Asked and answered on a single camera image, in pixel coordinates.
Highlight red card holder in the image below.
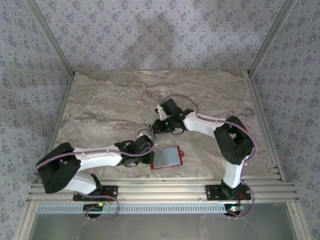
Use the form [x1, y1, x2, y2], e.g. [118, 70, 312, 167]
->
[150, 145, 186, 171]

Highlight black left controller board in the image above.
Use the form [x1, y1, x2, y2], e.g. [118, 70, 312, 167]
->
[83, 203, 105, 218]

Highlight black controller board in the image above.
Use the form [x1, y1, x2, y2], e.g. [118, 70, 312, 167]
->
[83, 203, 105, 218]
[224, 203, 245, 217]

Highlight black right controller board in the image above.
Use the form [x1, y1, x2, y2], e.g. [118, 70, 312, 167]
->
[224, 203, 245, 217]

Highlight aluminium cross rail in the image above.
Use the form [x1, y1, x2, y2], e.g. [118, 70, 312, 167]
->
[26, 177, 300, 203]

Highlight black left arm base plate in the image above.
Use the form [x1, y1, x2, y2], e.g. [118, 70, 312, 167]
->
[72, 184, 119, 202]

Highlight grey slotted cable duct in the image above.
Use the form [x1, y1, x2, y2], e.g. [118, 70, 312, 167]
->
[36, 202, 238, 215]

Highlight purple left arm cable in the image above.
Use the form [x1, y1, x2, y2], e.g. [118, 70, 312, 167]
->
[34, 127, 157, 222]

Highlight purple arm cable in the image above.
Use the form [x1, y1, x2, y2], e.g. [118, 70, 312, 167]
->
[159, 93, 258, 220]
[34, 127, 157, 222]

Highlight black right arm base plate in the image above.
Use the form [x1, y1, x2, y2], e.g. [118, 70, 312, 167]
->
[204, 184, 252, 201]

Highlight aluminium left side rail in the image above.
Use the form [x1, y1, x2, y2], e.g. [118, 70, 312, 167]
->
[37, 72, 76, 185]

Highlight aluminium right side rail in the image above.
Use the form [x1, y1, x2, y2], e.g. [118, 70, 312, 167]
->
[244, 70, 286, 183]

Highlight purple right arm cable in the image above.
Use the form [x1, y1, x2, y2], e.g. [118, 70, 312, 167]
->
[159, 93, 258, 220]

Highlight aluminium left frame leg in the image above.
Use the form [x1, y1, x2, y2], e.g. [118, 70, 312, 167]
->
[17, 202, 38, 240]

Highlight aluminium frame leg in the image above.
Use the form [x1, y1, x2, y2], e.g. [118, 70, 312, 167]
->
[287, 202, 310, 240]
[17, 202, 38, 240]

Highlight aluminium right corner post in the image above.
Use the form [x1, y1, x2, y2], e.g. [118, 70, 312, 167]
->
[247, 0, 300, 76]

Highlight aluminium corner post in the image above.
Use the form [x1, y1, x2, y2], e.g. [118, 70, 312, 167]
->
[247, 0, 300, 76]
[23, 0, 76, 76]

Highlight aluminium left corner post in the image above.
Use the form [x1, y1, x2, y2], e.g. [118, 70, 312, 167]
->
[23, 0, 76, 76]

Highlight aluminium right frame leg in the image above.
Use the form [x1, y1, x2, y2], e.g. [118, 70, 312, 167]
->
[287, 202, 310, 240]

